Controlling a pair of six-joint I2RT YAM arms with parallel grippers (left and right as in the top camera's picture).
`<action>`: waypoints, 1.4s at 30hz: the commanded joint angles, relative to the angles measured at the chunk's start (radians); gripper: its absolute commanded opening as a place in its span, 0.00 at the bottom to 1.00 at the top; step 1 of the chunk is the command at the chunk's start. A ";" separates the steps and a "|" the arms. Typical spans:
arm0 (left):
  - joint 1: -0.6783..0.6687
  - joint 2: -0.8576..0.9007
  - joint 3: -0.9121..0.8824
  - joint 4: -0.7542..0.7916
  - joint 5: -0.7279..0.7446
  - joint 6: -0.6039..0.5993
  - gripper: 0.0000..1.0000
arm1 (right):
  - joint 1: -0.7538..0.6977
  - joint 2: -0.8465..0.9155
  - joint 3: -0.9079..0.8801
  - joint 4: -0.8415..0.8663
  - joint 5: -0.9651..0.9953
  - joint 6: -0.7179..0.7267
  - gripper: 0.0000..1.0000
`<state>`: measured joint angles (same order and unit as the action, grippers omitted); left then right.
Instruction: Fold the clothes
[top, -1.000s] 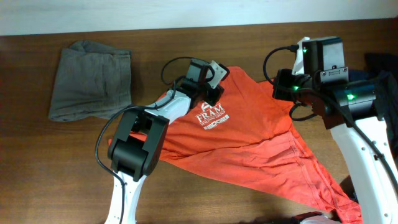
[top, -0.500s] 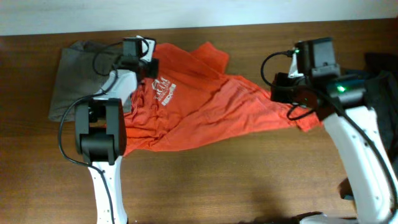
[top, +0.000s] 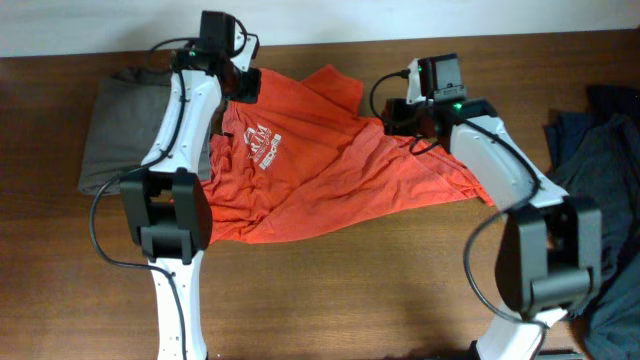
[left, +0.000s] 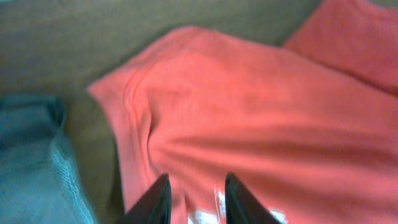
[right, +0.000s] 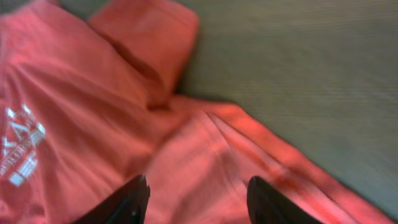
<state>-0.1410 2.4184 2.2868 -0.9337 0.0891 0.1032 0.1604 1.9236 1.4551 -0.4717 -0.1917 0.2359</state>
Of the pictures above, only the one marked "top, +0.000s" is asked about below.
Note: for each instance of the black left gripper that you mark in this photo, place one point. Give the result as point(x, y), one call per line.
point(251, 93)

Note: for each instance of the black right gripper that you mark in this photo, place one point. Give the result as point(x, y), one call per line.
point(396, 117)

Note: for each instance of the orange t-shirt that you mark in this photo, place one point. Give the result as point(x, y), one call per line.
point(302, 162)

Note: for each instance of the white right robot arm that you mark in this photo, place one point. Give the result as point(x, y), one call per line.
point(549, 261)

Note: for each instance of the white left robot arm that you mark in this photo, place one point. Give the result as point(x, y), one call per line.
point(164, 201)

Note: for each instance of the dark blue clothes pile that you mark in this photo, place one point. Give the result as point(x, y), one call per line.
point(595, 154)

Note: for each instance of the folded grey pants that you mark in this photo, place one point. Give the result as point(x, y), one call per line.
point(126, 119)

